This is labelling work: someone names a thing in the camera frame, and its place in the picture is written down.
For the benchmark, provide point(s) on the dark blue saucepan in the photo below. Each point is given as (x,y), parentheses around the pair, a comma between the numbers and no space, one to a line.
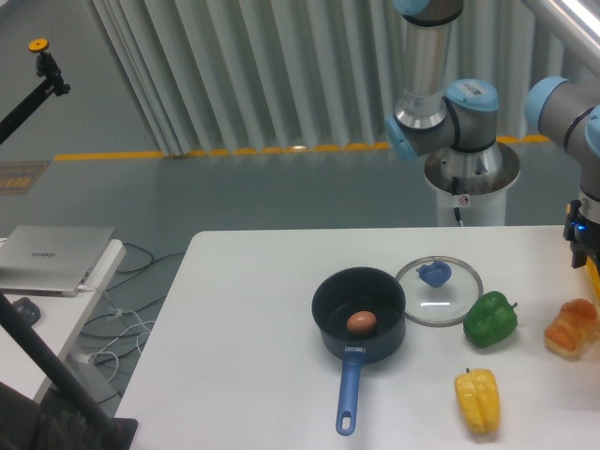
(336,299)

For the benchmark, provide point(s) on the orange croissant bread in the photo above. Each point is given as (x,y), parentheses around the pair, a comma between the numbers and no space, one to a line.
(572,328)

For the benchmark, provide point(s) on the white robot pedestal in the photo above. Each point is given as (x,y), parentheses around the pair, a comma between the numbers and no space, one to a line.
(471,188)

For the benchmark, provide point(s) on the glass pot lid blue knob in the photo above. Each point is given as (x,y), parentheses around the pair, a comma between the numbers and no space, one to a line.
(439,290)

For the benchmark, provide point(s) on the green bell pepper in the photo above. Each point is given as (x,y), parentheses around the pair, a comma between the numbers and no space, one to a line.
(490,320)

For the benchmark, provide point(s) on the black camera arm orange knob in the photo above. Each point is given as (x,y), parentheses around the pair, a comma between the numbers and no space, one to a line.
(52,83)

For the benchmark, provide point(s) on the brown egg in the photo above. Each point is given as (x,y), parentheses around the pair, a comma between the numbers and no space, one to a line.
(362,324)

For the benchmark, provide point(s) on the dark grey desk object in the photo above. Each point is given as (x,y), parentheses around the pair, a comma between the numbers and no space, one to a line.
(28,310)

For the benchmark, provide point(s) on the yellow woven basket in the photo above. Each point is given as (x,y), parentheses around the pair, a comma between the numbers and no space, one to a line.
(593,277)

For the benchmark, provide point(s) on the silver Huawei laptop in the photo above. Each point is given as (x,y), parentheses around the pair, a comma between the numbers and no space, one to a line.
(53,260)

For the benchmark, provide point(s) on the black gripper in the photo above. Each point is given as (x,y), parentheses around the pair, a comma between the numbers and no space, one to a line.
(581,232)

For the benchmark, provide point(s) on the yellow bell pepper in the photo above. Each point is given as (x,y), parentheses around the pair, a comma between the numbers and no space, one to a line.
(478,399)

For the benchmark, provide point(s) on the white side desk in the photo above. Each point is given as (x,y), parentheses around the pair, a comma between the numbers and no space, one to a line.
(60,324)

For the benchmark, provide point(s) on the black tripod pole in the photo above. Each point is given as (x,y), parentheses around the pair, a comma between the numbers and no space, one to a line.
(115,433)

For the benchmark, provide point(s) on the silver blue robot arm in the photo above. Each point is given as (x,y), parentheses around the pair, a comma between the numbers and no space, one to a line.
(454,127)

